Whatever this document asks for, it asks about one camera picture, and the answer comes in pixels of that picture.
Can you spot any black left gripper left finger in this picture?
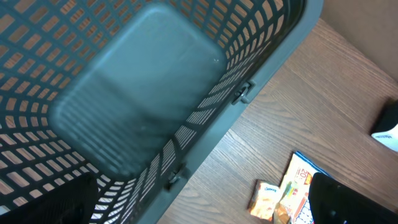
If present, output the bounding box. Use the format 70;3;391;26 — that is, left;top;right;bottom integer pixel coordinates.
1;173;98;224

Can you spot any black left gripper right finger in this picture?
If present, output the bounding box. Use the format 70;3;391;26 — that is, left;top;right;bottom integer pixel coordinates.
308;172;397;224

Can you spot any yellow red snack bag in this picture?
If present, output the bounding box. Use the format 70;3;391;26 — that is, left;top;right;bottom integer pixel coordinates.
273;151;329;224

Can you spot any small orange snack packet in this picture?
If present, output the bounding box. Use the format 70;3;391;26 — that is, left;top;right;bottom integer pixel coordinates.
248;179;282;221

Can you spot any white barcode scanner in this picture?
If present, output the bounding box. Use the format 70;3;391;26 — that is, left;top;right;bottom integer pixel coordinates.
370;100;397;152

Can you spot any grey plastic shopping basket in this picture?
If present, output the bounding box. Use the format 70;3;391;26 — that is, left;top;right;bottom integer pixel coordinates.
1;0;323;223

